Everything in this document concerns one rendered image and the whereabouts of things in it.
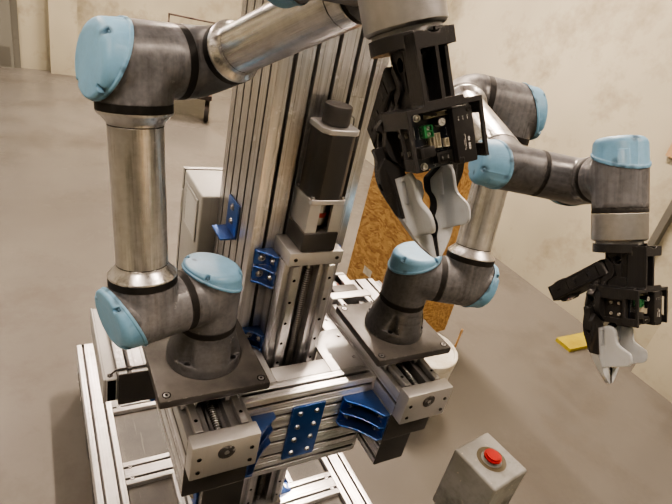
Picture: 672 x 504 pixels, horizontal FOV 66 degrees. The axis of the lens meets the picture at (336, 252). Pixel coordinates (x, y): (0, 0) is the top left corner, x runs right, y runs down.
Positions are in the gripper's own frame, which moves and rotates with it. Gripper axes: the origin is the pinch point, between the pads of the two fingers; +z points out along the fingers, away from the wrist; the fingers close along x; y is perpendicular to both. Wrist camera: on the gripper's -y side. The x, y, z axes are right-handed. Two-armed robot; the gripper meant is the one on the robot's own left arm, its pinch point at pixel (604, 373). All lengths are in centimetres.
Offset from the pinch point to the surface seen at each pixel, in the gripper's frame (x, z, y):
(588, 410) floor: 183, 84, -134
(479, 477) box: 5.2, 31.7, -32.3
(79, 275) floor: -61, 4, -281
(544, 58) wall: 256, -143, -224
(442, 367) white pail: 78, 42, -131
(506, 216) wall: 256, -25, -262
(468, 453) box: 6.4, 28.5, -36.9
